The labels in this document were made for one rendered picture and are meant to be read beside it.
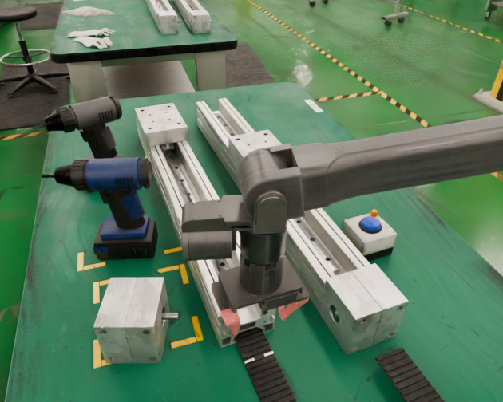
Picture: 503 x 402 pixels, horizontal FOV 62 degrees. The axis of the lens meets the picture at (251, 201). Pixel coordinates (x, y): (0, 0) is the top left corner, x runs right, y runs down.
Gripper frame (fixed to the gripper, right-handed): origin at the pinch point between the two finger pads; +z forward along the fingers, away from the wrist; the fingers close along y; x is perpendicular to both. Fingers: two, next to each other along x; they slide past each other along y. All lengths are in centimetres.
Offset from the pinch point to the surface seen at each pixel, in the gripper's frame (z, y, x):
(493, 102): 80, -287, -187
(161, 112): -2, -1, -72
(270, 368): 10.2, -1.7, 2.2
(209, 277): 2.2, 3.6, -12.7
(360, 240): 4.6, -28.3, -14.1
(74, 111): -10, 20, -61
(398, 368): 6.9, -19.2, 10.9
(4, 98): 90, 81, -337
